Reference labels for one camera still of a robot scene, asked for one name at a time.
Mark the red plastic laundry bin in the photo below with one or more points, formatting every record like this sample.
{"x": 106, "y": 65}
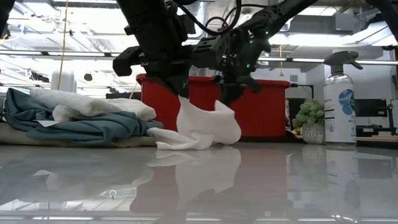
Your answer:
{"x": 267, "y": 109}

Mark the person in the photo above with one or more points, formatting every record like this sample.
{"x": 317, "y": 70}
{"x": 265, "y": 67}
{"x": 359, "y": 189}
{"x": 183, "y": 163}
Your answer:
{"x": 287, "y": 118}

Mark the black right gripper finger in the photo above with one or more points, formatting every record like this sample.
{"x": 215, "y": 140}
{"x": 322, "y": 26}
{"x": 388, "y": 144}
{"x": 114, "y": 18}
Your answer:
{"x": 230, "y": 93}

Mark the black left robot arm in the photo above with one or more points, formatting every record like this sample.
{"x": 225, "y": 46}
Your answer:
{"x": 140, "y": 9}

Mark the grey-teal trousers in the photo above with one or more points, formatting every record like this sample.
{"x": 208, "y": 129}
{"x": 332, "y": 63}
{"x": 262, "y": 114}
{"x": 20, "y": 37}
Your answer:
{"x": 93, "y": 130}

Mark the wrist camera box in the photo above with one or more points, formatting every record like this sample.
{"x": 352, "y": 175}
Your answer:
{"x": 186, "y": 25}
{"x": 210, "y": 51}

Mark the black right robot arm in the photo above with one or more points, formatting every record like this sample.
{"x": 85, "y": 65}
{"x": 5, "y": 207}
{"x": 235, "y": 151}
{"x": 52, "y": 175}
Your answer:
{"x": 280, "y": 12}

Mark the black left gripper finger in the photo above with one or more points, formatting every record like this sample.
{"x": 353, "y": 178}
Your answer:
{"x": 177, "y": 85}

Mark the small white cloth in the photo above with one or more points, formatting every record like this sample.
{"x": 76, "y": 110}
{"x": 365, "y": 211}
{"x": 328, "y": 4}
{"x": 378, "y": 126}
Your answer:
{"x": 205, "y": 127}

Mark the white spray bottle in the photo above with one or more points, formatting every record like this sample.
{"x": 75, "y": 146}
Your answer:
{"x": 339, "y": 118}

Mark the black monitor on arm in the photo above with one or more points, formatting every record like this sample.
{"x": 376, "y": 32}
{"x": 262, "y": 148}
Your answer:
{"x": 370, "y": 108}

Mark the small potted succulent plant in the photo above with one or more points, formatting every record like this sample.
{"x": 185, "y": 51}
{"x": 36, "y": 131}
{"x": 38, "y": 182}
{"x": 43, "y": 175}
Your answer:
{"x": 311, "y": 119}

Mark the white pillar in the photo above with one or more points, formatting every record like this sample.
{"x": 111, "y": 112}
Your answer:
{"x": 63, "y": 82}

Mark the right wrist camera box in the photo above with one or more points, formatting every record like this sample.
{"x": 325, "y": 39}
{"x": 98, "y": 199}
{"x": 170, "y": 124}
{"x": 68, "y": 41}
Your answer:
{"x": 210, "y": 51}

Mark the white towel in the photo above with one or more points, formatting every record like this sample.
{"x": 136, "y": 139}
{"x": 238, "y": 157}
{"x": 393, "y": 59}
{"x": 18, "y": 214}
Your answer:
{"x": 77, "y": 102}

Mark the black computer monitor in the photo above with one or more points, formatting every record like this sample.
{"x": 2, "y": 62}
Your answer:
{"x": 124, "y": 95}

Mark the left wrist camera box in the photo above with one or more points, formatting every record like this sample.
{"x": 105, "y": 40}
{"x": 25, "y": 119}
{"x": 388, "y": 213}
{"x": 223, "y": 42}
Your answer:
{"x": 186, "y": 25}

